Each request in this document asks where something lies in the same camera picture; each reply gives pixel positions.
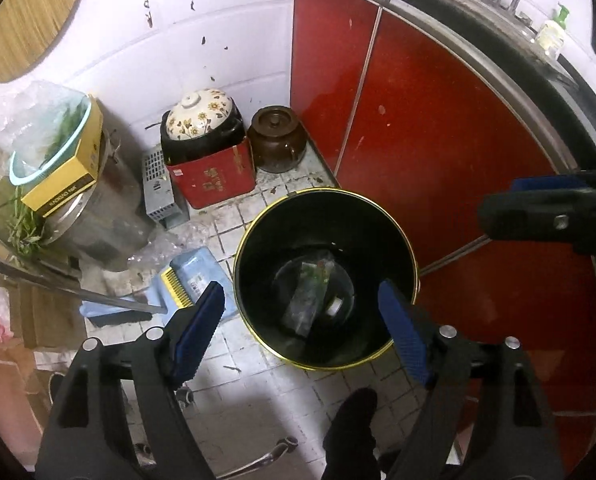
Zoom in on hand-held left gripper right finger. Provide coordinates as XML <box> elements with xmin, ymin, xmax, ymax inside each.
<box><xmin>377</xmin><ymin>279</ymin><xmax>565</xmax><ymax>480</ymax></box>

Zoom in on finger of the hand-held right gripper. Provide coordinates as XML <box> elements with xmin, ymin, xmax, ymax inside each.
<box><xmin>509</xmin><ymin>169</ymin><xmax>596</xmax><ymax>195</ymax></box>
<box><xmin>478</xmin><ymin>187</ymin><xmax>596</xmax><ymax>257</ymax></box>

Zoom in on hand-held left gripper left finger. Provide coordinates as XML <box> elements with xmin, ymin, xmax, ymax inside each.
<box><xmin>36</xmin><ymin>280</ymin><xmax>227</xmax><ymax>480</ymax></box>

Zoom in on black bin with yellow rim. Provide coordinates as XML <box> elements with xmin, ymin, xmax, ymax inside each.
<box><xmin>233</xmin><ymin>187</ymin><xmax>421</xmax><ymax>372</ymax></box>

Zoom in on blue dustpan with yellow comb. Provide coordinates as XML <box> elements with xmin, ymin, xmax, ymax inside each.
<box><xmin>80</xmin><ymin>247</ymin><xmax>233</xmax><ymax>321</ymax></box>

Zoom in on metal broom rod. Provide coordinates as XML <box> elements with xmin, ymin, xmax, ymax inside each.
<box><xmin>0</xmin><ymin>255</ymin><xmax>169</xmax><ymax>316</ymax></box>

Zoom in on crumpled clear plastic film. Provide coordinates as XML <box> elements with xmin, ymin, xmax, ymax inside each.
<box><xmin>128</xmin><ymin>235</ymin><xmax>179</xmax><ymax>271</ymax></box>

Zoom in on clear plastic wrapper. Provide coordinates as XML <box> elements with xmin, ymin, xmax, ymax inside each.
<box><xmin>283</xmin><ymin>252</ymin><xmax>336</xmax><ymax>336</ymax></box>

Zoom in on red cabinet door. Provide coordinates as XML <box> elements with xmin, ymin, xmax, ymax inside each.
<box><xmin>418</xmin><ymin>245</ymin><xmax>596</xmax><ymax>480</ymax></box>
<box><xmin>290</xmin><ymin>0</ymin><xmax>381</xmax><ymax>171</ymax></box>
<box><xmin>335</xmin><ymin>10</ymin><xmax>579</xmax><ymax>271</ymax></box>

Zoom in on white soap bottle green pump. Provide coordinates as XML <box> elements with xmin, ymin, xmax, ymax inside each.
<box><xmin>534</xmin><ymin>4</ymin><xmax>571</xmax><ymax>61</ymax></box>

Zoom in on large steel pot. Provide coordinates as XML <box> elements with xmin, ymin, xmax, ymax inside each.
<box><xmin>38</xmin><ymin>127</ymin><xmax>156</xmax><ymax>266</ymax></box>

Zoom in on red gift box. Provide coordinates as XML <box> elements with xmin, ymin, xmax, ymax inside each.
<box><xmin>165</xmin><ymin>141</ymin><xmax>257</xmax><ymax>208</ymax></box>

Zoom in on brown cardboard box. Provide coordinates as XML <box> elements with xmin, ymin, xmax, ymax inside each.
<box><xmin>0</xmin><ymin>355</ymin><xmax>53</xmax><ymax>436</ymax></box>
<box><xmin>8</xmin><ymin>270</ymin><xmax>86</xmax><ymax>351</ymax></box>

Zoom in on black clay pot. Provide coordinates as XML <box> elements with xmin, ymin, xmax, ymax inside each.
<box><xmin>160</xmin><ymin>105</ymin><xmax>246</xmax><ymax>165</ymax></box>

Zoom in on yellow cardboard box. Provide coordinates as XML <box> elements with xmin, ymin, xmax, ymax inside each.
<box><xmin>20</xmin><ymin>95</ymin><xmax>104</xmax><ymax>218</ymax></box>

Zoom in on brown ceramic jar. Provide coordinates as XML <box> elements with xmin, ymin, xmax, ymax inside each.
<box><xmin>247</xmin><ymin>106</ymin><xmax>309</xmax><ymax>173</ymax></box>

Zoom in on green leafy vegetables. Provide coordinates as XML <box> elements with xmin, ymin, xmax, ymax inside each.
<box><xmin>2</xmin><ymin>105</ymin><xmax>78</xmax><ymax>261</ymax></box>

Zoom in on floral ceramic pot lid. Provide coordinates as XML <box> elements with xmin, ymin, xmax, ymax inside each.
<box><xmin>165</xmin><ymin>89</ymin><xmax>236</xmax><ymax>141</ymax></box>

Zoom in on teal plastic basin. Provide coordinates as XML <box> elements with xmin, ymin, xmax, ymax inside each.
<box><xmin>8</xmin><ymin>95</ymin><xmax>92</xmax><ymax>191</ymax></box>

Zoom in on clear plastic bag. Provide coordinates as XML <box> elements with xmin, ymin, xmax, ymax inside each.
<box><xmin>0</xmin><ymin>80</ymin><xmax>93</xmax><ymax>181</ymax></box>

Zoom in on round wooden board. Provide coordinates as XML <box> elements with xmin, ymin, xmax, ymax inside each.
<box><xmin>0</xmin><ymin>0</ymin><xmax>89</xmax><ymax>83</ymax></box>

